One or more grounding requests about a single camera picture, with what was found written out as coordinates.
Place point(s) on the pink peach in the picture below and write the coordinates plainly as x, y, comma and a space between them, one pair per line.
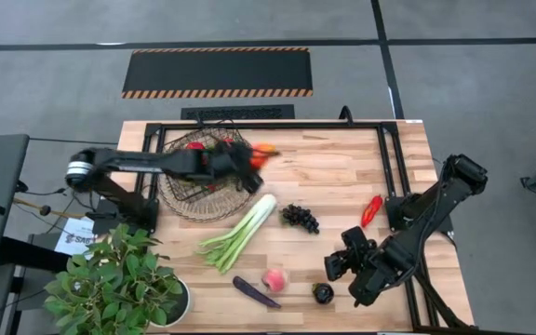
275, 280

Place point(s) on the white plant pot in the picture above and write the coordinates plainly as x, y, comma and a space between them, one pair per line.
182, 302

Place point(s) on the black metal table frame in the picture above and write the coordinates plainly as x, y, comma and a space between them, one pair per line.
319, 125

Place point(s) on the black hazard-striped floor mat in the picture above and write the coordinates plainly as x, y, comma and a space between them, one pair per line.
217, 72

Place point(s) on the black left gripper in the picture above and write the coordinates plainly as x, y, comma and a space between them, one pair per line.
223, 163

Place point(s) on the green celery stalk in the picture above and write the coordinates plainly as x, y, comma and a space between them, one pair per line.
235, 237

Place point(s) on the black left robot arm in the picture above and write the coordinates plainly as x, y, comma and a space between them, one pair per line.
133, 163

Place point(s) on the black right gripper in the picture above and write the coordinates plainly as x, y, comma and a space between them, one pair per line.
365, 258

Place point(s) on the white printed paper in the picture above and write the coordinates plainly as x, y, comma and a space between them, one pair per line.
77, 237

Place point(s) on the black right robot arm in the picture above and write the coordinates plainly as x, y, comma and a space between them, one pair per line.
431, 209

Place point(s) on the black furniture leg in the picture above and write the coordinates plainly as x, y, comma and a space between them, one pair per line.
30, 253

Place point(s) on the green potted plant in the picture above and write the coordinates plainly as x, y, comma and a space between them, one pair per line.
114, 284

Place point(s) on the dark round mangosteen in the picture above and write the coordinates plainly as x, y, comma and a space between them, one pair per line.
323, 293

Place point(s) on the long purple eggplant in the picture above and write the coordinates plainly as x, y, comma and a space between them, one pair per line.
255, 292

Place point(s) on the red chili pepper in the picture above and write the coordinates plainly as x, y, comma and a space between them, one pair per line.
371, 211

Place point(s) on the small red apple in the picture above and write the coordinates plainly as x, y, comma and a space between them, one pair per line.
227, 139

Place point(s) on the black grape bunch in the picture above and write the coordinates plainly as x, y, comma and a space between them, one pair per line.
300, 218

